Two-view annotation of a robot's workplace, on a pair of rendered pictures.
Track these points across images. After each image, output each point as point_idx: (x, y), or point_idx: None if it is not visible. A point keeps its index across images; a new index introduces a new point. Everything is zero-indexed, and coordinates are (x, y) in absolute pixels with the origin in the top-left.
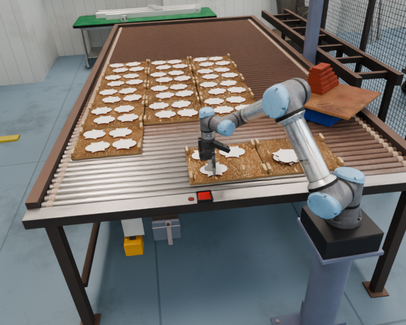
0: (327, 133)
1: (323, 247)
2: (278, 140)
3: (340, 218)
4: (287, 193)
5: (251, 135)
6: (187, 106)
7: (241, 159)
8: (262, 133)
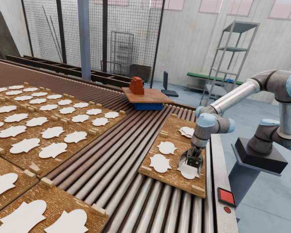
0: (166, 113)
1: (282, 167)
2: (165, 126)
3: (272, 147)
4: (223, 152)
5: (146, 131)
6: (64, 131)
7: (179, 149)
8: (145, 126)
